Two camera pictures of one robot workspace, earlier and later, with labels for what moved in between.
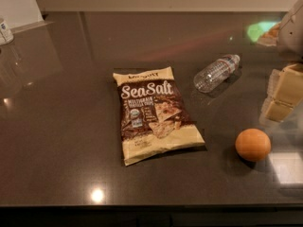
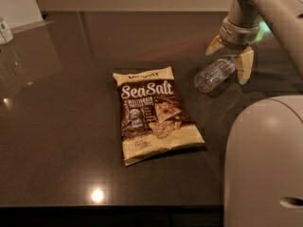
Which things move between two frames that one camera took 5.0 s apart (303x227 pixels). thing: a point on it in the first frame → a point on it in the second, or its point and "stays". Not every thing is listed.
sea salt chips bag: [154, 120] stays
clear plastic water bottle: [215, 73] stays
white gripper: [292, 32] → [237, 34]
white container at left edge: [6, 35] stays
